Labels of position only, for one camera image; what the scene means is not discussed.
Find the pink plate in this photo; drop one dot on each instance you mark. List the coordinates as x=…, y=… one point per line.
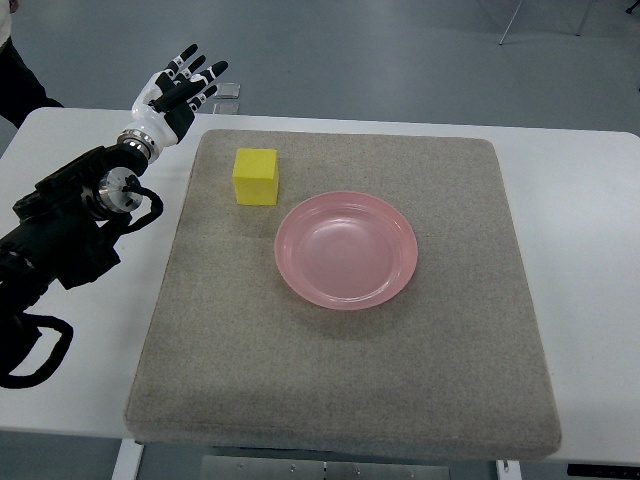
x=346, y=250

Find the yellow foam block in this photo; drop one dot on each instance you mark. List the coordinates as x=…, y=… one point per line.
x=256, y=177

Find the clear floor plate lower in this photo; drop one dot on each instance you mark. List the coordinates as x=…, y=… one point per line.
x=226, y=108

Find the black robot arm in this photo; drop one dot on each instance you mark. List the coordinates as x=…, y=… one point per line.
x=66, y=231

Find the clear floor plate upper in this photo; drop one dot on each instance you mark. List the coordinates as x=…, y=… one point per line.
x=228, y=90

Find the person in dark clothes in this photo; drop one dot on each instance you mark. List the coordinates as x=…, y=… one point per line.
x=21, y=91

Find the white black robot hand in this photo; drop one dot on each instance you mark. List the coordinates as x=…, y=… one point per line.
x=165, y=109

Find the white table leg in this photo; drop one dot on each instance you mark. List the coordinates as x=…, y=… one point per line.
x=128, y=460

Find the chair legs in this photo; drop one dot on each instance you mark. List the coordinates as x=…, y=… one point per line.
x=569, y=19

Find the clear floor plate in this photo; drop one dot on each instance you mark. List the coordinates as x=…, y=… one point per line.
x=228, y=90
x=226, y=108

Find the beige fabric mat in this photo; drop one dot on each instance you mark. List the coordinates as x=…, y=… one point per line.
x=451, y=367

